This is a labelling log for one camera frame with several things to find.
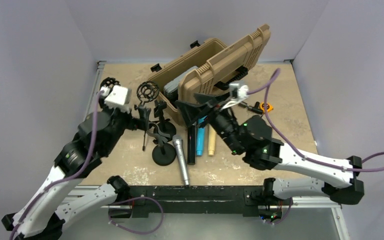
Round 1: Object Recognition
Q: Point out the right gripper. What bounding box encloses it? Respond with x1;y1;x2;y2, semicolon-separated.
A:
174;91;244;156

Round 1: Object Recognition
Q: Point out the black microphone silver grille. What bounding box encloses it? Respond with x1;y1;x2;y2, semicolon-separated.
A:
187;124;196;165

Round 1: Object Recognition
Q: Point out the cream microphone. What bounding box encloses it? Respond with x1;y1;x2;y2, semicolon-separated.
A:
207;126;217;157

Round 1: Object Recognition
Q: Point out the black tripod shock mount stand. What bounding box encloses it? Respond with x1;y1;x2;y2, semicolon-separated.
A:
133;81;161;152

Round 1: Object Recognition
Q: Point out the blue microphone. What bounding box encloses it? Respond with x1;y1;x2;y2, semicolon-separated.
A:
196;117;206;157

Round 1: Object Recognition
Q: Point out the black round base stand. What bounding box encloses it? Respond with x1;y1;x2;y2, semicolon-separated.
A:
153;100;177;137

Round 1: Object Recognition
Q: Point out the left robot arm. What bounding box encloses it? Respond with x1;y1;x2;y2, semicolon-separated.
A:
1;109;149;240

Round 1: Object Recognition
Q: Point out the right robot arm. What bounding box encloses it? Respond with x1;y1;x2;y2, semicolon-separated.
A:
175;93;365;205

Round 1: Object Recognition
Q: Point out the grey foam insert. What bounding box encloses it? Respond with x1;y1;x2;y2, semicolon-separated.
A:
163;65;198;100

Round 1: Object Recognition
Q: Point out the tan hard case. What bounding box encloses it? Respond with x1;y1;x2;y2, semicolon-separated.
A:
148;24;271;126

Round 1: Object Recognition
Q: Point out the black silver adapter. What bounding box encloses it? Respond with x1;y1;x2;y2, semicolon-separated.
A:
238;101;264;115

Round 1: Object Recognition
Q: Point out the orange tape measure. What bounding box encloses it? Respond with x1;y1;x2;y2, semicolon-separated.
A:
259;102;274;113

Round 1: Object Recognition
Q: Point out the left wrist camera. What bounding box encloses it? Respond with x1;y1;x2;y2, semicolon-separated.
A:
99;85;132;113

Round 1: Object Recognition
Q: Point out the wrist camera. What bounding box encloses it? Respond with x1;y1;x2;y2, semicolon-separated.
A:
99;85;132;113
221;80;249;110

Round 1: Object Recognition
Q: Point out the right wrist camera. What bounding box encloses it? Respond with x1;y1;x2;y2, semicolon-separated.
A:
221;80;249;110

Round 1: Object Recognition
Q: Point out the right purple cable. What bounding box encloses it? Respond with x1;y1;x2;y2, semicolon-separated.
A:
246;67;384;173

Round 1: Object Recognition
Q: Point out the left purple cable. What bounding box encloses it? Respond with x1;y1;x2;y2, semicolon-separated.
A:
9;91;105;240

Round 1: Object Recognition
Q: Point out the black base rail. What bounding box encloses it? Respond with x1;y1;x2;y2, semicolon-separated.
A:
115;185;293;218

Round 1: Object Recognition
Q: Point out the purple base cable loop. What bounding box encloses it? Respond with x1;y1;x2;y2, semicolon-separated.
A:
107;197;165;235

